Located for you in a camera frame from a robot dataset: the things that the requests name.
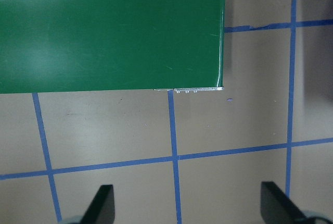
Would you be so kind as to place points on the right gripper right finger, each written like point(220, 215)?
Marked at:
point(276, 207)

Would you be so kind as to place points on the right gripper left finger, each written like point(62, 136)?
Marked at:
point(102, 208)

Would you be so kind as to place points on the green conveyor belt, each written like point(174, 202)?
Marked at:
point(100, 45)

